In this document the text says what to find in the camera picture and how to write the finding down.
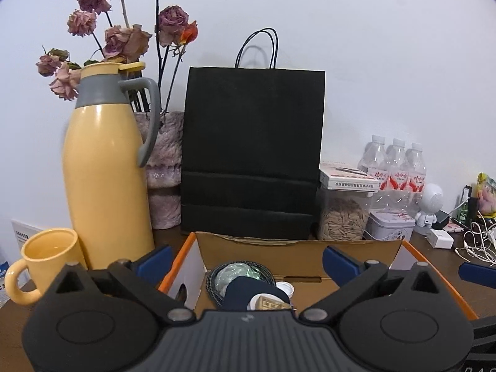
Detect white earphone case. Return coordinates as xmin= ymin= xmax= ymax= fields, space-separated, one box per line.
xmin=276 ymin=281 xmax=295 ymax=299

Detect small yellow block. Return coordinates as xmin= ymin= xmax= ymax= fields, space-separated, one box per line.
xmin=247 ymin=293 xmax=293 ymax=311

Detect red cardboard pumpkin box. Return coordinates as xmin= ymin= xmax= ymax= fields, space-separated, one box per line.
xmin=158 ymin=232 xmax=477 ymax=320

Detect jar of sunflower seeds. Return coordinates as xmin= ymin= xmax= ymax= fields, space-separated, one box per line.
xmin=318 ymin=190 xmax=372 ymax=242

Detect small printed tin box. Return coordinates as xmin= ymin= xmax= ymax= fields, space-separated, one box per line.
xmin=363 ymin=210 xmax=415 ymax=242

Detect white charger adapter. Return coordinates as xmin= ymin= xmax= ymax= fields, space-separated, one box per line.
xmin=425 ymin=229 xmax=454 ymax=250

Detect yellow thermos jug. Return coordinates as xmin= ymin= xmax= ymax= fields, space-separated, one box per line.
xmin=62 ymin=61 xmax=162 ymax=269

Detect colourful snack packet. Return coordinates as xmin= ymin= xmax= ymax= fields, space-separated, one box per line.
xmin=476 ymin=172 xmax=496 ymax=218

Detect white flat carton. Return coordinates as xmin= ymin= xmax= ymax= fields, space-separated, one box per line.
xmin=320 ymin=163 xmax=380 ymax=193

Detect pink textured vase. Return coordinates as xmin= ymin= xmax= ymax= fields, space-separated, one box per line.
xmin=145 ymin=112 xmax=184 ymax=229

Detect white robot figurine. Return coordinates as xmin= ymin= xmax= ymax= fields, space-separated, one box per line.
xmin=414 ymin=183 xmax=444 ymax=236

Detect yellow ceramic mug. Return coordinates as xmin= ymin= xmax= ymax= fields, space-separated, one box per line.
xmin=5 ymin=228 xmax=87 ymax=305

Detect left water bottle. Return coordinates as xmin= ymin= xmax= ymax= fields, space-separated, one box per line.
xmin=358 ymin=135 xmax=390 ymax=209

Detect water bottle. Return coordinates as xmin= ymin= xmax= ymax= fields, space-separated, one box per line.
xmin=386 ymin=139 xmax=410 ymax=212
xmin=358 ymin=135 xmax=390 ymax=209
xmin=405 ymin=143 xmax=427 ymax=218

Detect middle water bottle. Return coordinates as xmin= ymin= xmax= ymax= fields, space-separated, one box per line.
xmin=386 ymin=139 xmax=410 ymax=212

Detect right water bottle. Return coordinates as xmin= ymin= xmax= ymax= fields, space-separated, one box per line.
xmin=405 ymin=143 xmax=427 ymax=218

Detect black paper shopping bag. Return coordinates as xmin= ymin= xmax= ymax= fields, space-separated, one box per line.
xmin=180 ymin=26 xmax=327 ymax=241

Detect dried pink flower bouquet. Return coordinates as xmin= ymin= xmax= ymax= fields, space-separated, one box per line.
xmin=35 ymin=0 xmax=199 ymax=115

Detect white tangled cables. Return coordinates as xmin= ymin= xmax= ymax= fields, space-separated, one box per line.
xmin=450 ymin=208 xmax=496 ymax=266

